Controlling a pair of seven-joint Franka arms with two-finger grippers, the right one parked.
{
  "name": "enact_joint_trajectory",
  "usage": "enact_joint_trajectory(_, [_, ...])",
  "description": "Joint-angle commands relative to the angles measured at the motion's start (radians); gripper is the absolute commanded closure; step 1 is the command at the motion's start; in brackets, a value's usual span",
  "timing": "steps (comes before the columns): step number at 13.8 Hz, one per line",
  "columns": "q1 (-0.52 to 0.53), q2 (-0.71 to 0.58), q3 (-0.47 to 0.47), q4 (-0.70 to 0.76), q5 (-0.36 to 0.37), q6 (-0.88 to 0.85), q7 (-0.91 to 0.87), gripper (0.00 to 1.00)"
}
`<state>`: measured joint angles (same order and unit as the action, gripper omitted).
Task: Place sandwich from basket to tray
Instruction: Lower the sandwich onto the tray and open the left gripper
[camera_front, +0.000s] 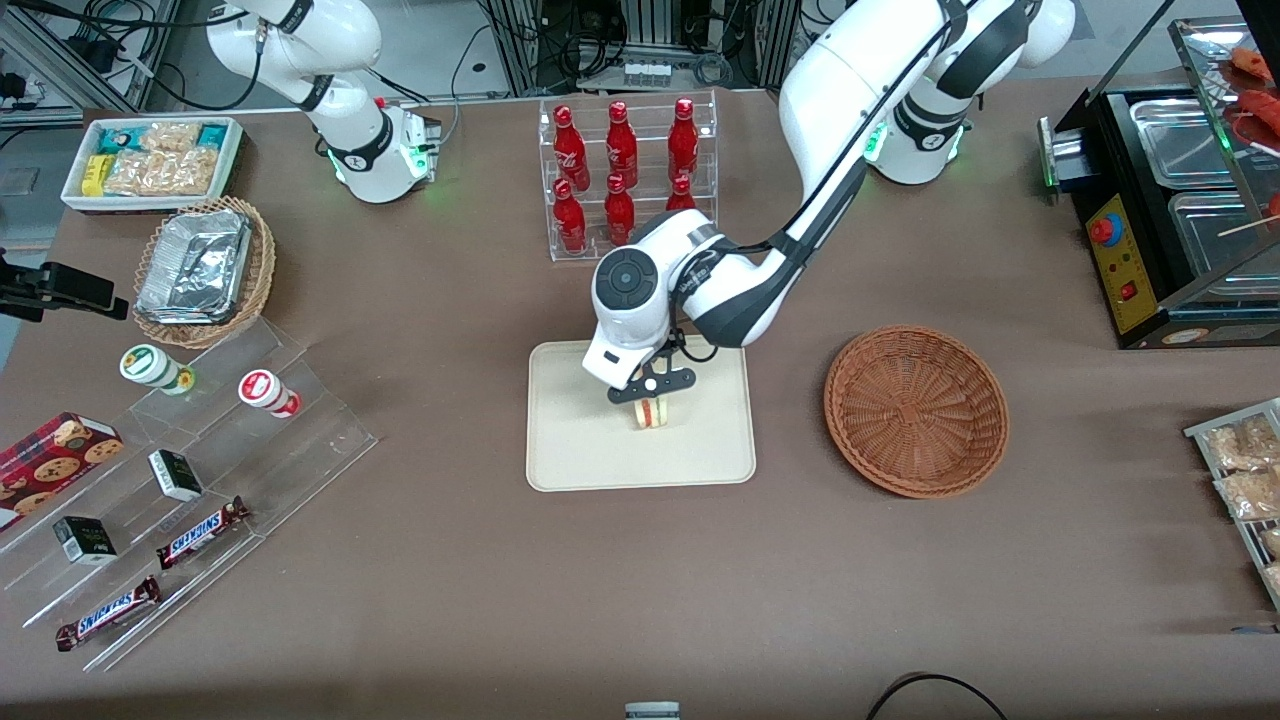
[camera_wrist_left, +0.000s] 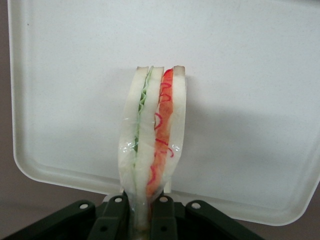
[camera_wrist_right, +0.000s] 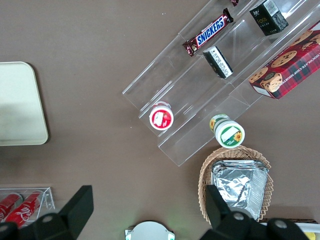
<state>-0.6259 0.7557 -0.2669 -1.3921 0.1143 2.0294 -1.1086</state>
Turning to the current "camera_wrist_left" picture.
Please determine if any triangle sandwich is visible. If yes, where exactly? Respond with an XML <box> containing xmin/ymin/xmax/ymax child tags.
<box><xmin>117</xmin><ymin>64</ymin><xmax>188</xmax><ymax>240</ymax></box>

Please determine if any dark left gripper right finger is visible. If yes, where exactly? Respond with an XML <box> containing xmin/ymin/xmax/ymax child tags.
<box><xmin>149</xmin><ymin>195</ymin><xmax>266</xmax><ymax>240</ymax></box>

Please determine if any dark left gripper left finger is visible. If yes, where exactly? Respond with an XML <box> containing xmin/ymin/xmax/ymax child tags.
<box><xmin>2</xmin><ymin>194</ymin><xmax>131</xmax><ymax>240</ymax></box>

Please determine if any cream plastic tray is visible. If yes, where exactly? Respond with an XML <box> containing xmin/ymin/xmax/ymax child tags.
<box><xmin>6</xmin><ymin>0</ymin><xmax>320</xmax><ymax>227</ymax></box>

